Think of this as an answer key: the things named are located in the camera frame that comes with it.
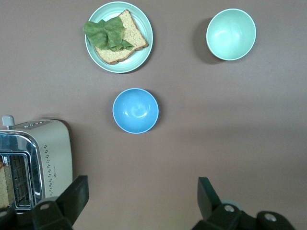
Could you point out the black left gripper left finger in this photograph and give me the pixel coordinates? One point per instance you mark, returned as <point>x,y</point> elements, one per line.
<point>69,203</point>

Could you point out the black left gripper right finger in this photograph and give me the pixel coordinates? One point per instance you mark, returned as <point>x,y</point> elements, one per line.
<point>211,206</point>

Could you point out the blue bowl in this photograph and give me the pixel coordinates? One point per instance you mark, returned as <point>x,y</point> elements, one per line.
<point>135,110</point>

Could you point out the pale green bowl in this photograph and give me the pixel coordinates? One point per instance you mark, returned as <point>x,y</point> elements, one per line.
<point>231,34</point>

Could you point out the beige chrome toaster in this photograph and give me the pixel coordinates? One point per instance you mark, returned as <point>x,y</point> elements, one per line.
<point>56,148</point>

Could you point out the toast slice in toaster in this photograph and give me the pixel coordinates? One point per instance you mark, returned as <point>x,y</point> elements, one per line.
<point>3,187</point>

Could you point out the brown table cover mat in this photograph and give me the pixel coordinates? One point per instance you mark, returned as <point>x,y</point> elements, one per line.
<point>216,119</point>

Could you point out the green lettuce leaf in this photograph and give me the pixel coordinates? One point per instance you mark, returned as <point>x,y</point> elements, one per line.
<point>105,33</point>

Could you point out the brown bread slice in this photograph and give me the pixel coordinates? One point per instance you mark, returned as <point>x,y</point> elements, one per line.
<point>133,33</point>

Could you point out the pale green round plate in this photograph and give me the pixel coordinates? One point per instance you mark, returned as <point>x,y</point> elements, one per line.
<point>141,26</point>

